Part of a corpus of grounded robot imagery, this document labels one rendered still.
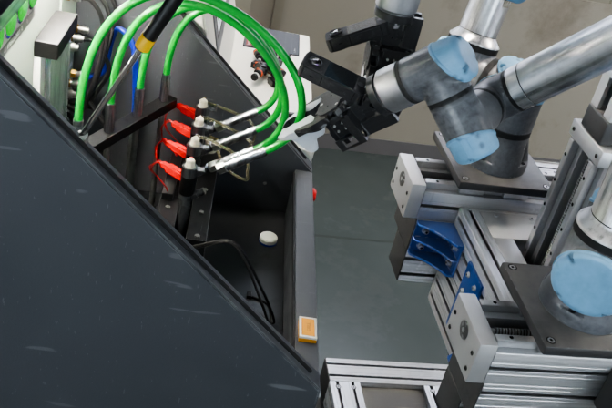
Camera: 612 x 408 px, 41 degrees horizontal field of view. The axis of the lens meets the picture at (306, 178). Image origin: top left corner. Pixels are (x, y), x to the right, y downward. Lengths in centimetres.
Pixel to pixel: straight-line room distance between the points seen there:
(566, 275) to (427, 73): 36
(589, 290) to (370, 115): 44
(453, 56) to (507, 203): 71
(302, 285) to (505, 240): 51
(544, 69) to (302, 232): 58
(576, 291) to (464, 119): 30
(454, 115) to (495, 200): 64
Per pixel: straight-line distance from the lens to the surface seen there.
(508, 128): 180
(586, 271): 126
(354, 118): 135
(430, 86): 127
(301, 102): 139
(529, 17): 390
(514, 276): 154
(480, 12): 182
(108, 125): 154
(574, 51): 133
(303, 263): 154
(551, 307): 148
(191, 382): 130
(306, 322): 140
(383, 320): 298
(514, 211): 192
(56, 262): 119
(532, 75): 135
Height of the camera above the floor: 187
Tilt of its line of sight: 31 degrees down
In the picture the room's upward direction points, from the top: 13 degrees clockwise
